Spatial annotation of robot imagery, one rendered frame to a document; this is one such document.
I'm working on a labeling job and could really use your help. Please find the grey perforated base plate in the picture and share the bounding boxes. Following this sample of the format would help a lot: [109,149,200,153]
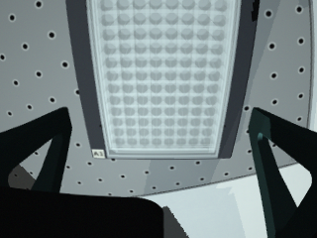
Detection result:
[0,0,315,197]

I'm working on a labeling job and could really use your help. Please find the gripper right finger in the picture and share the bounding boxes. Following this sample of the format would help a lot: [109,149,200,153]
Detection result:
[248,107,317,238]

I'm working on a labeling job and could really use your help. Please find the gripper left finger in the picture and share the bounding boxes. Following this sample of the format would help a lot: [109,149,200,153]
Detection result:
[0,107,72,192]

